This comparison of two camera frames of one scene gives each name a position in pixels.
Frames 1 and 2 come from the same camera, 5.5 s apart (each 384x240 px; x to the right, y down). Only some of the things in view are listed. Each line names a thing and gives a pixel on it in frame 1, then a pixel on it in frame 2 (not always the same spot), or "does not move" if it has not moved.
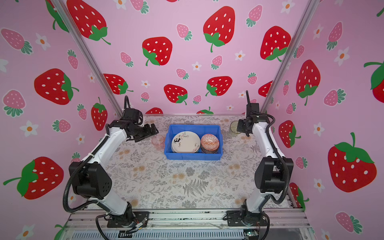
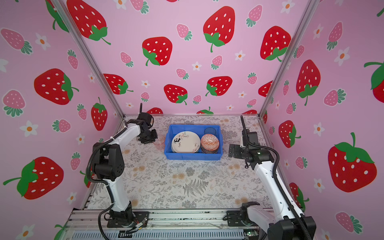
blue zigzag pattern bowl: (209, 142) does not move
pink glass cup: (158, 141) does not move
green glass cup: (233, 127) → (210, 130)
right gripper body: (241, 126) → (239, 151)
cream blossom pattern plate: (185, 142) does not move
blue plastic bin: (172, 129) does not move
